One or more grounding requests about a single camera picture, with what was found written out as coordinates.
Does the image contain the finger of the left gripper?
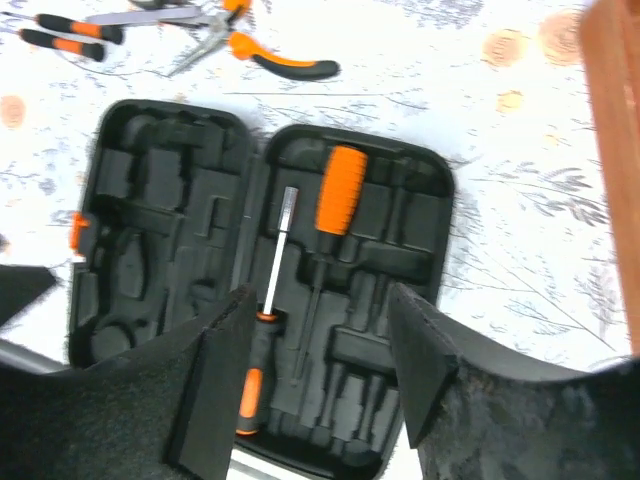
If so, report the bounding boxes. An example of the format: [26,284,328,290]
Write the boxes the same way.
[0,265,56,325]

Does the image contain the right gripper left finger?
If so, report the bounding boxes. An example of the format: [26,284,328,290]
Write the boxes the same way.
[1,286,256,479]

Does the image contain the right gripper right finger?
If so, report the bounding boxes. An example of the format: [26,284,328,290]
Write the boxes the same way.
[388,284,639,479]

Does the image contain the large black orange screwdriver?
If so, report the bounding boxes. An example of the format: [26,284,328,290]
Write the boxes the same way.
[236,186,299,436]

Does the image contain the black plastic tool case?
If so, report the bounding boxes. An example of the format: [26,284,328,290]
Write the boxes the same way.
[68,99,455,479]

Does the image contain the orange handled long-nose pliers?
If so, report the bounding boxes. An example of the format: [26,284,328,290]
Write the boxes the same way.
[87,1,340,81]

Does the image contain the small precision screwdriver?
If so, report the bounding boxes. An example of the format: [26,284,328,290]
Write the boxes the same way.
[2,11,124,45]
[1,27,105,62]

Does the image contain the wooden compartment tray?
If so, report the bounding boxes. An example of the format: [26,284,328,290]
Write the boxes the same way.
[579,1,639,355]

